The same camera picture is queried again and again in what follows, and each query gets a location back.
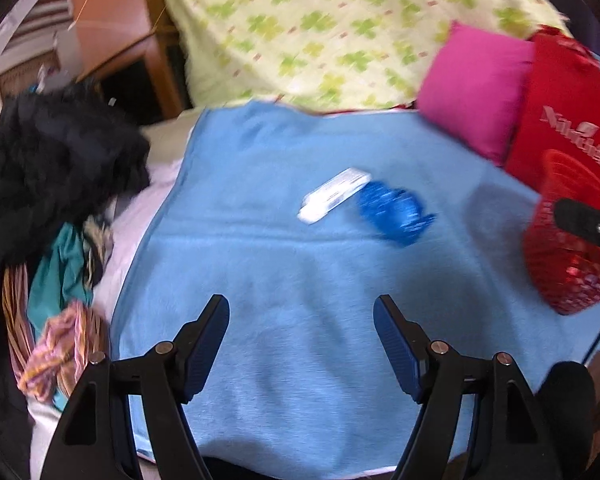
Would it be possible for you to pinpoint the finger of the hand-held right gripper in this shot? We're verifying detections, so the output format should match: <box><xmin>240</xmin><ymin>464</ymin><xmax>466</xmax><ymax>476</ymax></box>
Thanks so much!
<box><xmin>554</xmin><ymin>199</ymin><xmax>600</xmax><ymax>256</ymax></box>

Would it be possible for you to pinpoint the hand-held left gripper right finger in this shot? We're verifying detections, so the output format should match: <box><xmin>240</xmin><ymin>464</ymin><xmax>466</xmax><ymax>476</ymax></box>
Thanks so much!
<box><xmin>372</xmin><ymin>294</ymin><xmax>566</xmax><ymax>480</ymax></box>

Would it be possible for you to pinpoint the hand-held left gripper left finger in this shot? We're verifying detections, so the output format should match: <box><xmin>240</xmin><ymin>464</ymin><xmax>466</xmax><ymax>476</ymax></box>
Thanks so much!
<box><xmin>39</xmin><ymin>294</ymin><xmax>231</xmax><ymax>480</ymax></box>

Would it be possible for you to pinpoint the red plastic mesh basket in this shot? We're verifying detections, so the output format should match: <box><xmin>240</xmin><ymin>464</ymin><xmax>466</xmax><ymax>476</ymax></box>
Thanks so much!
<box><xmin>524</xmin><ymin>149</ymin><xmax>600</xmax><ymax>316</ymax></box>

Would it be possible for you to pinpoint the blue plastic wrapper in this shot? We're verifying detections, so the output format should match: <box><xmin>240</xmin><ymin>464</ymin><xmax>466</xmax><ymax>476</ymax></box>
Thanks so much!
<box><xmin>356</xmin><ymin>180</ymin><xmax>437</xmax><ymax>247</ymax></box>

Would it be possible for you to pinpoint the white tube package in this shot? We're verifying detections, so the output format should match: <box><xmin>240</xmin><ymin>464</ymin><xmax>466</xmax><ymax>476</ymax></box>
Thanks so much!
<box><xmin>297</xmin><ymin>167</ymin><xmax>372</xmax><ymax>224</ymax></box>

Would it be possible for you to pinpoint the light blue towel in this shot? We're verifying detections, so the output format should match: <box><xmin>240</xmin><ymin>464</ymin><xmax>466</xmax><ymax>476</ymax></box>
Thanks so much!
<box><xmin>109</xmin><ymin>100</ymin><xmax>600</xmax><ymax>476</ymax></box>

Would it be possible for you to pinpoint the pink striped knitted cloth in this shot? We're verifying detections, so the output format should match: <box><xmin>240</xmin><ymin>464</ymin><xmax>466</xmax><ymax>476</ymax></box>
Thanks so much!
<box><xmin>17</xmin><ymin>300</ymin><xmax>103</xmax><ymax>403</ymax></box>

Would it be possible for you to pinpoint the red paper gift bag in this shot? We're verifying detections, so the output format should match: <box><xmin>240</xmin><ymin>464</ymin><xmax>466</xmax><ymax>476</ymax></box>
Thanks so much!
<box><xmin>505</xmin><ymin>32</ymin><xmax>600</xmax><ymax>196</ymax></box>

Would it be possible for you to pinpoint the teal cloth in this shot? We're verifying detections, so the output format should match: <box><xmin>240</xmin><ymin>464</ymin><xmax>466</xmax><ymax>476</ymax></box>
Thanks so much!
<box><xmin>27</xmin><ymin>222</ymin><xmax>93</xmax><ymax>331</ymax></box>

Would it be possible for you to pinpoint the pink pillow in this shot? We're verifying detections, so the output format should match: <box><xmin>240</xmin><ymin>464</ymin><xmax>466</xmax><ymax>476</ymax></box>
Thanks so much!
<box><xmin>416</xmin><ymin>21</ymin><xmax>537</xmax><ymax>166</ymax></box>

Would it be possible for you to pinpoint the beige striped cloth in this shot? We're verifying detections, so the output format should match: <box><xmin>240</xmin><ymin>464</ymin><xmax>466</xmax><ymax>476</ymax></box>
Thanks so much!
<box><xmin>0</xmin><ymin>265</ymin><xmax>36</xmax><ymax>386</ymax></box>

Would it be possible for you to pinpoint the black fluffy garment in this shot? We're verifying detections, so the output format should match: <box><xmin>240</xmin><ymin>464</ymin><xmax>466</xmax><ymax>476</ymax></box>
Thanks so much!
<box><xmin>0</xmin><ymin>82</ymin><xmax>153</xmax><ymax>271</ymax></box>

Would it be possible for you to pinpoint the wooden cabinet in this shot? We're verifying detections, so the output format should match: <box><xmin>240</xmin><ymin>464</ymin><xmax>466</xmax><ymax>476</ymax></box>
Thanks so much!
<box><xmin>76</xmin><ymin>35</ymin><xmax>191</xmax><ymax>123</ymax></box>

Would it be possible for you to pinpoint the green clover print blanket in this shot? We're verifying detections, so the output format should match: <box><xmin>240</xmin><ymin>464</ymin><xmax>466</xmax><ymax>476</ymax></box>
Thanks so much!
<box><xmin>161</xmin><ymin>0</ymin><xmax>571</xmax><ymax>113</ymax></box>

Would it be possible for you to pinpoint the wooden nightstand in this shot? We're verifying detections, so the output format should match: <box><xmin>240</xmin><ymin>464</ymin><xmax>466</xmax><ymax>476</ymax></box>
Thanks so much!
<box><xmin>70</xmin><ymin>0</ymin><xmax>156</xmax><ymax>81</ymax></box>

